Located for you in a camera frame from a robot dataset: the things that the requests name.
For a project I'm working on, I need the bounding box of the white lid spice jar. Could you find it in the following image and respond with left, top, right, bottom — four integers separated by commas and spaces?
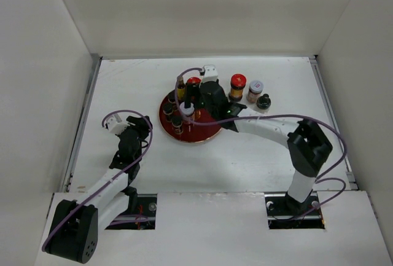
246, 80, 264, 103

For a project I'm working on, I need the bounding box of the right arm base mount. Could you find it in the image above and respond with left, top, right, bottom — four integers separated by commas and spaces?
265, 192, 325, 230

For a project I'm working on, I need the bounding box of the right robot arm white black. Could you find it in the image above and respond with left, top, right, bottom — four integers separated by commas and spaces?
181, 81, 333, 214

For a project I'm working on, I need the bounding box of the yellow label brown bottle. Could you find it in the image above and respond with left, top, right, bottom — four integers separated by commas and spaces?
176, 76, 185, 101

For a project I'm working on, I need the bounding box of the white bottle black cap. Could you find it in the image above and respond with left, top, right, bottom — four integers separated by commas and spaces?
256, 93, 271, 111

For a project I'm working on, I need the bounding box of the round red tray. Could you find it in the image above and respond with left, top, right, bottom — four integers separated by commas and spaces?
158, 94, 222, 143

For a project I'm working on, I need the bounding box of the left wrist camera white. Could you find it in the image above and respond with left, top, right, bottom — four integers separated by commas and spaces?
104, 116, 128, 135

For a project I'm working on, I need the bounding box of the red lid sauce jar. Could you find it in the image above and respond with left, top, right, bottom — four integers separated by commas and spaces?
228, 74, 247, 101

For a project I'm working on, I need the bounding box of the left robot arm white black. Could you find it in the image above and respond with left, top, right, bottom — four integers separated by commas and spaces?
41, 111, 153, 264

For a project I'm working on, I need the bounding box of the small white lid jar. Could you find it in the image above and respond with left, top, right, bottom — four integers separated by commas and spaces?
179, 101, 195, 125

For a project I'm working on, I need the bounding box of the small red lid jar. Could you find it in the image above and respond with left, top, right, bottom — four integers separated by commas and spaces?
186, 77, 201, 86

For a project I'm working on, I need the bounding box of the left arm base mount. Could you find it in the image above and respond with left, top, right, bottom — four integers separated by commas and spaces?
106, 194, 157, 230

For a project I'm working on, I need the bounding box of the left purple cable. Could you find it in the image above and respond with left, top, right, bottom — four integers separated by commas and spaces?
41, 109, 154, 252

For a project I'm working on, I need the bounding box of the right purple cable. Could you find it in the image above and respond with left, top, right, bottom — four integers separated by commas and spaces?
174, 67, 349, 221

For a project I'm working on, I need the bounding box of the small black cap bottle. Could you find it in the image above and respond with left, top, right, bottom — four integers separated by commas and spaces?
171, 115, 183, 135
167, 92, 176, 104
162, 103, 174, 123

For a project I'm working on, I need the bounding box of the purple cable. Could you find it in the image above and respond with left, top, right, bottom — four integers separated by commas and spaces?
174, 67, 349, 221
41, 109, 154, 252

